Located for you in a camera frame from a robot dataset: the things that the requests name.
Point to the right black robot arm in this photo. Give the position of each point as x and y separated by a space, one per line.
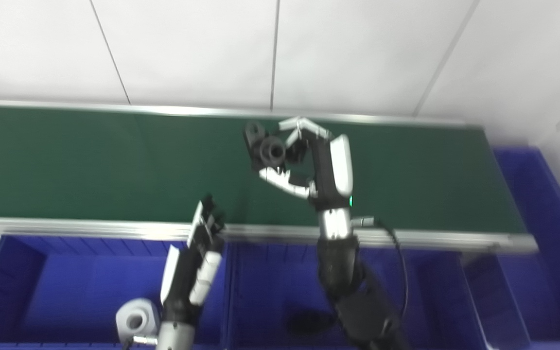
348 282

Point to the green conveyor belt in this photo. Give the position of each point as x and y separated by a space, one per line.
90 165
90 227

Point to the blue plastic bin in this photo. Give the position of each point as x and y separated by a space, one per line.
542 272
270 282
76 291

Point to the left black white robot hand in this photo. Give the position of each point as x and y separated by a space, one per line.
185 277

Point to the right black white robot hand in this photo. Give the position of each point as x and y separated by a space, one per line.
333 170

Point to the black flange part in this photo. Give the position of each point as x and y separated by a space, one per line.
268 150
306 323

